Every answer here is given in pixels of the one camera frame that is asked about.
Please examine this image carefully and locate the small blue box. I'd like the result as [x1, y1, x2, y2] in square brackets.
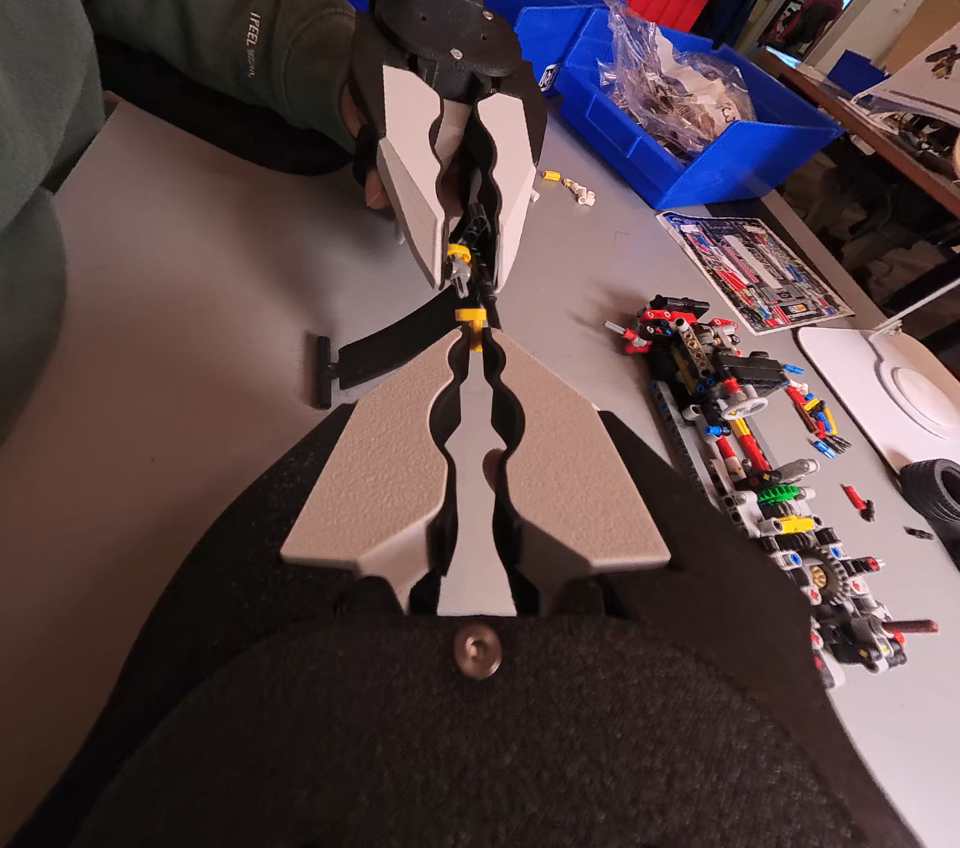
[827, 47, 891, 97]

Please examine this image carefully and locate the person's left hand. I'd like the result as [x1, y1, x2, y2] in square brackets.
[339, 86, 393, 212]

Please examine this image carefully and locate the colourful instruction booklet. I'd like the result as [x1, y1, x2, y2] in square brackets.
[654, 209, 856, 338]

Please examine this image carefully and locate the person's left forearm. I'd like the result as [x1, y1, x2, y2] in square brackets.
[36, 0, 359, 138]

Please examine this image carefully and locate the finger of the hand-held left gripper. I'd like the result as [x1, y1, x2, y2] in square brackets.
[375, 62, 471, 292]
[472, 89, 541, 290]

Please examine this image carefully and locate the pile of small lego pieces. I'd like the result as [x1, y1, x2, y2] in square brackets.
[786, 381, 854, 461]

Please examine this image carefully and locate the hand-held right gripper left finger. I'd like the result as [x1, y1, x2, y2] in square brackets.
[279, 326, 471, 614]

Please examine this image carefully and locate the black curved lego panel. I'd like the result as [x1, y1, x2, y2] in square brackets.
[312, 203, 501, 412]

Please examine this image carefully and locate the brown wooden desk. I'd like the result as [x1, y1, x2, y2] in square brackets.
[752, 44, 960, 221]

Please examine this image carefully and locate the black lego tyre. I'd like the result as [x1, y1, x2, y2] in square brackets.
[898, 458, 960, 527]

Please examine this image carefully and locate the person's green sweatshirt torso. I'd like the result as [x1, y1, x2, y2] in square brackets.
[0, 0, 108, 446]

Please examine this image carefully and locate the white printed paper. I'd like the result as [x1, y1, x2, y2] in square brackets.
[853, 21, 960, 131]

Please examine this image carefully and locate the plastic bag of lego parts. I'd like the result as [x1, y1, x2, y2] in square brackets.
[598, 0, 756, 164]

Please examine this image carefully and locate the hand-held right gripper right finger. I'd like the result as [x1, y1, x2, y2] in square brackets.
[483, 329, 672, 617]

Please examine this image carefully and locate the lego car chassis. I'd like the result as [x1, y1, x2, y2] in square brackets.
[604, 294, 940, 693]

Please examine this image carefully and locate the large blue storage bin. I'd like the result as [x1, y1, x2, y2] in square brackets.
[553, 6, 846, 212]

